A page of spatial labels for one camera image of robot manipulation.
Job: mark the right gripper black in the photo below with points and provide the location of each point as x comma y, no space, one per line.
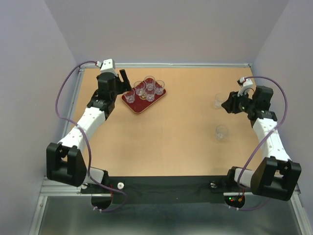
232,102

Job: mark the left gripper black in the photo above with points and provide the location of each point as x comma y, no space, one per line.
124,86

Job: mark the clear glass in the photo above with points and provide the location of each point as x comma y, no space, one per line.
221,132
159,87
219,99
129,96
139,87
149,82

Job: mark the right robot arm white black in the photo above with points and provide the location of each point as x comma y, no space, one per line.
277,175

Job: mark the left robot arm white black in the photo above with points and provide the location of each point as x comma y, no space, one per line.
64,160

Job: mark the red lacquer tray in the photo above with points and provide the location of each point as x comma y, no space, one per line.
141,104

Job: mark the black base bar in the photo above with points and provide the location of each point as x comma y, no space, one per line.
165,189

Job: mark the circuit board with leds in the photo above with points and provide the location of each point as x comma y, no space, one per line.
236,201

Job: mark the white knob on base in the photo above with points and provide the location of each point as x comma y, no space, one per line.
120,185

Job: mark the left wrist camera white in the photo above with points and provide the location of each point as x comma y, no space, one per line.
107,65

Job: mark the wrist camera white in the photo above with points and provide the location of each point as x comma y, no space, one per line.
246,84
107,65

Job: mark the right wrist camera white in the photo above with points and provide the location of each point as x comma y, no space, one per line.
246,84

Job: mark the aluminium table frame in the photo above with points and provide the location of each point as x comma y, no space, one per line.
174,137

